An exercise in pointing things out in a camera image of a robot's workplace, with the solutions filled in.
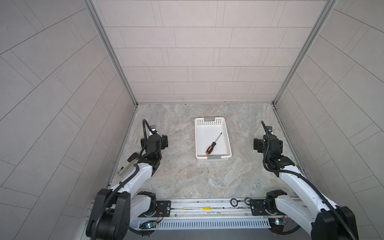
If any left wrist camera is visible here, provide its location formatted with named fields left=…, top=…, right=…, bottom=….
left=150, top=125, right=157, bottom=134

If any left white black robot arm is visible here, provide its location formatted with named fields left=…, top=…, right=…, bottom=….
left=86, top=134, right=168, bottom=240

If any orange black handled screwdriver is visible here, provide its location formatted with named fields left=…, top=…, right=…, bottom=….
left=206, top=133, right=223, bottom=156

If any right circuit board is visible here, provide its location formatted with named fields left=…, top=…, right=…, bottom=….
left=269, top=218, right=286, bottom=229

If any right black corrugated cable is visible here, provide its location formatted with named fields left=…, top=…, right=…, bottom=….
left=260, top=120, right=356, bottom=240

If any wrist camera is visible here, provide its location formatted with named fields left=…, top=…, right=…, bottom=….
left=150, top=125, right=157, bottom=134
left=266, top=126, right=274, bottom=135

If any black corrugated cable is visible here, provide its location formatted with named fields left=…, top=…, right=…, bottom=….
left=260, top=120, right=356, bottom=240
left=89, top=119, right=157, bottom=240

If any left black corrugated cable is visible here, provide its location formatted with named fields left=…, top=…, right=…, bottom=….
left=89, top=119, right=157, bottom=240

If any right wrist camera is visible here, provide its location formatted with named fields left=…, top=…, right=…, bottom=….
left=266, top=126, right=274, bottom=135

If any circuit board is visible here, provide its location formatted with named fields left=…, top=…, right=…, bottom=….
left=140, top=221, right=158, bottom=230
left=269, top=218, right=286, bottom=229

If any left circuit board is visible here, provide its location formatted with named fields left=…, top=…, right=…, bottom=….
left=140, top=221, right=158, bottom=230

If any aluminium mounting rail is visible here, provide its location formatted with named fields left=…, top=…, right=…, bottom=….
left=130, top=198, right=289, bottom=232

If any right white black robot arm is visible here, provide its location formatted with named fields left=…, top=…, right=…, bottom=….
left=254, top=128, right=359, bottom=240

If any white plastic bin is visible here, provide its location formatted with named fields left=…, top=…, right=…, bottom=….
left=195, top=117, right=232, bottom=162

